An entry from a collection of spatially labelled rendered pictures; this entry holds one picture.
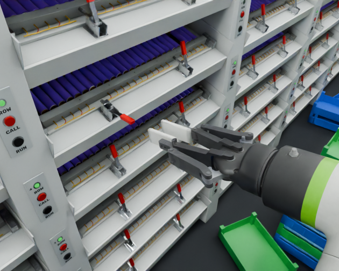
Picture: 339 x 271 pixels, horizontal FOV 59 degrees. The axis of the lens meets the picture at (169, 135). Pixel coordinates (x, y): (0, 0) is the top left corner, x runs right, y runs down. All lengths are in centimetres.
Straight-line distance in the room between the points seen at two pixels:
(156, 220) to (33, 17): 82
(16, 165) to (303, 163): 46
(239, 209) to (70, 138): 116
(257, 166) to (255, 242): 113
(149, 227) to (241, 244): 54
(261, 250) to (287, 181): 114
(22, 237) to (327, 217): 59
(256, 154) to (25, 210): 45
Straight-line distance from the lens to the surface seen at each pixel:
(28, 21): 58
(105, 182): 79
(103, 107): 68
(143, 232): 113
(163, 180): 103
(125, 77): 74
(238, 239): 153
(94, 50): 58
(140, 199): 98
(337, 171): 40
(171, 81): 80
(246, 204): 167
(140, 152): 85
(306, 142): 216
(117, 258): 109
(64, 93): 70
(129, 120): 63
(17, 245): 74
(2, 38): 49
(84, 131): 65
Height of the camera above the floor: 129
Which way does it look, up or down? 40 degrees down
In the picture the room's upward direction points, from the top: straight up
